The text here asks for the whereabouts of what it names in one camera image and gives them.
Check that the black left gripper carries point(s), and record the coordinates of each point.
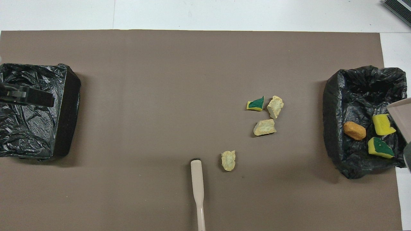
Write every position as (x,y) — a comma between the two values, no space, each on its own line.
(13,87)

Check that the beige hand brush black bristles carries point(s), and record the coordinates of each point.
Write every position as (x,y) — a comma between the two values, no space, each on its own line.
(196,179)

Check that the small round beige foam chunk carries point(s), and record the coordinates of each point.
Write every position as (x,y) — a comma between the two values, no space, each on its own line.
(228,160)

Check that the small green-topped yellow sponge wedge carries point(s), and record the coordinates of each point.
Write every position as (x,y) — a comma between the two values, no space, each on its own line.
(256,104)

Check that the wide beige foam chunk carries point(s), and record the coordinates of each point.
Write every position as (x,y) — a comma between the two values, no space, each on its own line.
(264,127)

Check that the tall beige foam chunk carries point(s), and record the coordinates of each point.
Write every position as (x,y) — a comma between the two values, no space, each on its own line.
(275,106)

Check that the orange-brown sponge lump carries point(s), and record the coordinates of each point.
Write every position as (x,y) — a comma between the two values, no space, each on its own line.
(354,131)

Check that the notched yellow sponge piece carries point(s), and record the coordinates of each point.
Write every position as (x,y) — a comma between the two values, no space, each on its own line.
(382,124)

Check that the beige plastic dustpan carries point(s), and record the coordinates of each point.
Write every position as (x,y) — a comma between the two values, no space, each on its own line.
(403,118)

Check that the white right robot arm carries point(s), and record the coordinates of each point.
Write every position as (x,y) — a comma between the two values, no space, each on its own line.
(408,157)

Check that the bin with black bag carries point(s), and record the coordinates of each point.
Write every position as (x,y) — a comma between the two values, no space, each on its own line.
(340,144)
(32,134)

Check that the brown paper table mat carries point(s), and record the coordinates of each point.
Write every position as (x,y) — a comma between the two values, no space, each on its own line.
(128,160)

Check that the dark grey ribbed panel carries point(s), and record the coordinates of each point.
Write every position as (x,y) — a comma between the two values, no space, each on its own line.
(401,8)

